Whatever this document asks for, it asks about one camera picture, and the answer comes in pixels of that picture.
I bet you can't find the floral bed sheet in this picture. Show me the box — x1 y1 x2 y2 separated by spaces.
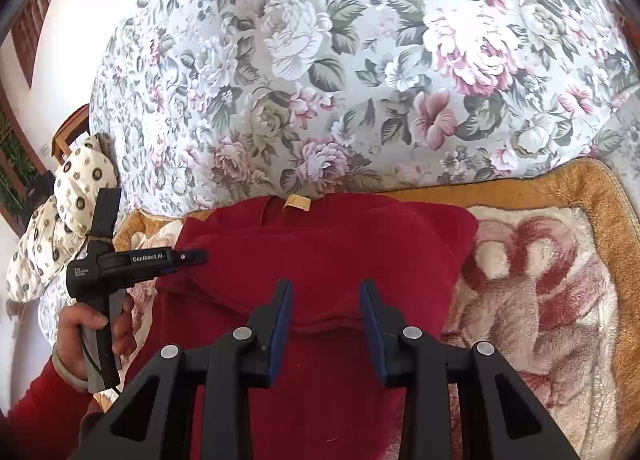
37 0 640 347

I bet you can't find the plush blanket with orange border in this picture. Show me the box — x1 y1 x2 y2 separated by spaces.
100 158 640 460

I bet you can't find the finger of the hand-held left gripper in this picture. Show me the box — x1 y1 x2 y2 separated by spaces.
161 249 209 275

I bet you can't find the person's left hand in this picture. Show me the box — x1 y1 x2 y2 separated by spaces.
56 290 137 377

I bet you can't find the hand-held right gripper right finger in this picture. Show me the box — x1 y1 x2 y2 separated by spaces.
359 279 582 460

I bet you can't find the grey wrist bangle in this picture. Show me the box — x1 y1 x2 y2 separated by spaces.
51 344 90 389

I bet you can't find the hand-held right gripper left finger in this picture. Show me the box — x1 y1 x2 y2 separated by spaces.
80 279 296 460

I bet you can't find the dark red fleece garment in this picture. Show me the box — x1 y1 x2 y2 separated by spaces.
154 193 480 460

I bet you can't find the brown wooden shutter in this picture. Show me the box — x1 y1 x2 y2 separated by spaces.
10 0 67 90

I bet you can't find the wooden chair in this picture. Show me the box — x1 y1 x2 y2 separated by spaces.
51 104 91 164

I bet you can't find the person's left forearm red sleeve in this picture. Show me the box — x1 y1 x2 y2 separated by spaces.
0 354 108 460

